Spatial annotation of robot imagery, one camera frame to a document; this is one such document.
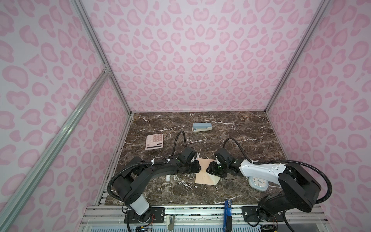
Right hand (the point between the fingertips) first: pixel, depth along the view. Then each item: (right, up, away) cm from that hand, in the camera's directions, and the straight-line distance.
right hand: (208, 171), depth 85 cm
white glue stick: (-24, -4, -1) cm, 24 cm away
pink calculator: (-36, +16, +16) cm, 42 cm away
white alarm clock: (+27, -5, -4) cm, 28 cm away
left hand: (-4, +2, +2) cm, 5 cm away
